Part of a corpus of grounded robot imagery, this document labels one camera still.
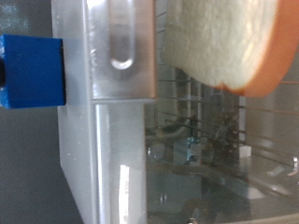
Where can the white bread slice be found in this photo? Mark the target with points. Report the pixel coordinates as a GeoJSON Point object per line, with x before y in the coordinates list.
{"type": "Point", "coordinates": [218, 40]}

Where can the silver toaster oven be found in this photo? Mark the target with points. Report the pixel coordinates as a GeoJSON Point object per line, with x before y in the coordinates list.
{"type": "Point", "coordinates": [74, 124]}

